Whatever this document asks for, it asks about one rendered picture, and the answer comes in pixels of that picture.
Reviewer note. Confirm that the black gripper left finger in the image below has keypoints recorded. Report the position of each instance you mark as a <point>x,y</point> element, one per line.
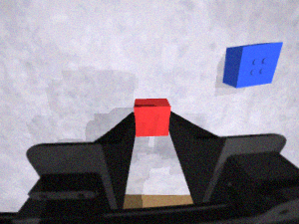
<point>110,156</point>

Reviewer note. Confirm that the red block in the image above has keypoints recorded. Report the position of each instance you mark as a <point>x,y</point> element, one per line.
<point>152,117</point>

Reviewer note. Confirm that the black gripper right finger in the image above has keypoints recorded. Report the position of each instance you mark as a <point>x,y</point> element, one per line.
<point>202,154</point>

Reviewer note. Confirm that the blue block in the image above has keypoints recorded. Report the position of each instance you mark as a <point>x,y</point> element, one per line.
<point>251,65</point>

